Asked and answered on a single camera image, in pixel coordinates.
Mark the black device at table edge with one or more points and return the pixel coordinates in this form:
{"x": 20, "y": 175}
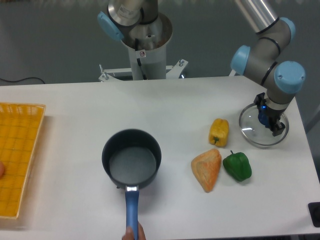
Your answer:
{"x": 314, "y": 210}

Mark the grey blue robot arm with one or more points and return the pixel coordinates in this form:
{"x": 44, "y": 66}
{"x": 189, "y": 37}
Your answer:
{"x": 258, "y": 63}

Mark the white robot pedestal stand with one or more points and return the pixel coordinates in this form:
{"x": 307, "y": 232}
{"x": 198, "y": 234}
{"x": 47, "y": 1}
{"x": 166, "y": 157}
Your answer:
{"x": 147, "y": 47}

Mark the glass lid blue knob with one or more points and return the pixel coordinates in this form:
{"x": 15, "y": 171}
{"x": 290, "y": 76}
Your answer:
{"x": 255, "y": 132}

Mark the triangular bread pastry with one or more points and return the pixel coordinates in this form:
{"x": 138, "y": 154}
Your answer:
{"x": 206, "y": 167}

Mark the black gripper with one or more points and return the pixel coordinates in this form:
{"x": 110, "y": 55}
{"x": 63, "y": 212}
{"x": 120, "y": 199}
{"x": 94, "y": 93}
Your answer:
{"x": 269, "y": 113}

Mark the yellow woven basket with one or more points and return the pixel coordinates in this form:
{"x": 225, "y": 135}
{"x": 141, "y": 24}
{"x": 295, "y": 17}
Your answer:
{"x": 20, "y": 125}

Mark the green bell pepper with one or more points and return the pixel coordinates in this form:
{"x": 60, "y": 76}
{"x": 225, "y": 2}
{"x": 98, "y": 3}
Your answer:
{"x": 237, "y": 165}

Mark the dark saucepan blue handle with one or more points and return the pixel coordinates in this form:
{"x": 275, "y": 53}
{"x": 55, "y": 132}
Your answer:
{"x": 131, "y": 158}

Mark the yellow bell pepper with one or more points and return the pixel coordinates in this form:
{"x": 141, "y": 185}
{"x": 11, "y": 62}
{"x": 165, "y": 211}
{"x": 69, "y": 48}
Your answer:
{"x": 219, "y": 132}

